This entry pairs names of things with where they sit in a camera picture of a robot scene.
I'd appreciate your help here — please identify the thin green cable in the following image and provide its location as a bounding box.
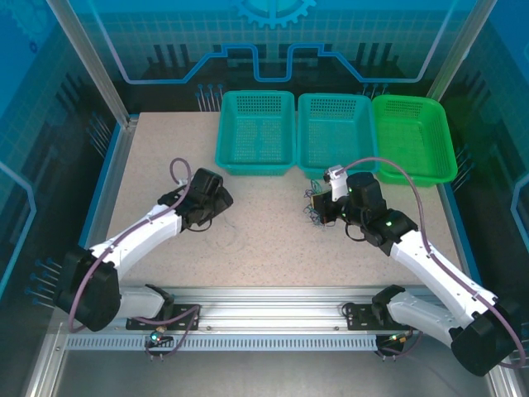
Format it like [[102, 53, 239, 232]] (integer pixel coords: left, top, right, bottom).
[[307, 208, 332, 229]]

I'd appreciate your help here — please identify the thin purple cable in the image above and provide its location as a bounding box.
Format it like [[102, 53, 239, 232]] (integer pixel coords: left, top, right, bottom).
[[303, 186, 327, 227]]

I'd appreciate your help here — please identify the teal plastic basket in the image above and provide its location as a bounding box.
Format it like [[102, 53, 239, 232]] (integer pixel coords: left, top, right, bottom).
[[296, 93, 380, 182], [213, 90, 298, 177]]

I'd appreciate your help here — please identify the green plastic basket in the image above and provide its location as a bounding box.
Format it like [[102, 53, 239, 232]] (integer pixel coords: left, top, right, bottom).
[[371, 93, 459, 187]]

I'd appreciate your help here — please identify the left base lit connector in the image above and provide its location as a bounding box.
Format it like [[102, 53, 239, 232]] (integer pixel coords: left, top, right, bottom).
[[149, 328, 174, 345]]

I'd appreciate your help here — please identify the right gripper black cable loop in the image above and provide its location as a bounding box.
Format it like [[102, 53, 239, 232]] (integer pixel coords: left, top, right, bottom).
[[343, 221, 367, 243]]

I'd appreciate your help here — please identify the gripper black cable loop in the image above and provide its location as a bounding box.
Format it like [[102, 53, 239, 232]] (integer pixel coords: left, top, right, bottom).
[[343, 221, 367, 243], [183, 218, 214, 234]]

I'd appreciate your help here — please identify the left gripper black cable loop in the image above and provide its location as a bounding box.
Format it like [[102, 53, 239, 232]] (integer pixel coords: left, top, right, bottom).
[[183, 218, 214, 234]]

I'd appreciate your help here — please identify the right arm purple sheathed cable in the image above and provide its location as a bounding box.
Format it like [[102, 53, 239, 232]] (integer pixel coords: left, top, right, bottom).
[[337, 156, 529, 370]]

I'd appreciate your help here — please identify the arm purple sheathed cable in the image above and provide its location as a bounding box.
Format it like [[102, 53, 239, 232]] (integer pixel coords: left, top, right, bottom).
[[68, 158, 202, 357], [337, 156, 529, 370]]

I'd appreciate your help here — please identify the left arm purple sheathed cable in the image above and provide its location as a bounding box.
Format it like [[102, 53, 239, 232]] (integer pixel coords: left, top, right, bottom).
[[68, 158, 202, 357]]

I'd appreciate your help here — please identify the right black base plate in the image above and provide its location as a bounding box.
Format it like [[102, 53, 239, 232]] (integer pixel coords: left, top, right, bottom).
[[341, 303, 414, 332]]

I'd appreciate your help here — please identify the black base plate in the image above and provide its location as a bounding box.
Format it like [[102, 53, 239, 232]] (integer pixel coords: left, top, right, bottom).
[[126, 304, 203, 332], [341, 303, 414, 332]]

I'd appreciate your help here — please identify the aluminium mounting rail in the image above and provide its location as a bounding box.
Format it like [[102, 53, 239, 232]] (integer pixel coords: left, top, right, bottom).
[[111, 286, 429, 336]]

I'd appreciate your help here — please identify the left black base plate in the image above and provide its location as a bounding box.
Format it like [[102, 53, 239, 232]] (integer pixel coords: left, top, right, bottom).
[[126, 304, 203, 332]]

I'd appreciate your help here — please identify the slotted grey cable duct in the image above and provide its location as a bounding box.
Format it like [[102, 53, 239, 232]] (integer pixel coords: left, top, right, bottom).
[[64, 333, 392, 352]]

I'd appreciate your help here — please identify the aluminium frame post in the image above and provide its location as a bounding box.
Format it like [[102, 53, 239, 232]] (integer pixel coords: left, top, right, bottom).
[[45, 0, 140, 130], [424, 0, 484, 103]]

